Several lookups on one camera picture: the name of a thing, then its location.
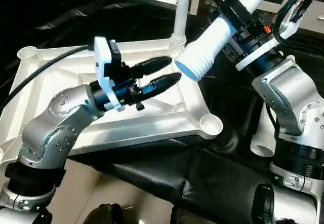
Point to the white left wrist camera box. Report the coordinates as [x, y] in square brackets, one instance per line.
[107, 74]

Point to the white drawer unit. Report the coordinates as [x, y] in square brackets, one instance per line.
[316, 21]

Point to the white plastic table top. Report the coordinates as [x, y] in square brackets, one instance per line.
[167, 107]

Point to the white plastic table leg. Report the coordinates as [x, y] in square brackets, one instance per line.
[181, 11]
[264, 138]
[228, 26]

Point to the grey robot foot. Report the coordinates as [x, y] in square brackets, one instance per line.
[182, 217]
[104, 215]

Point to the grey left robot foot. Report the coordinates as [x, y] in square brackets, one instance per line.
[104, 215]

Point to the grey right robot foot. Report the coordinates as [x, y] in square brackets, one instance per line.
[182, 217]

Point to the black mat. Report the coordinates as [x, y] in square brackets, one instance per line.
[202, 173]

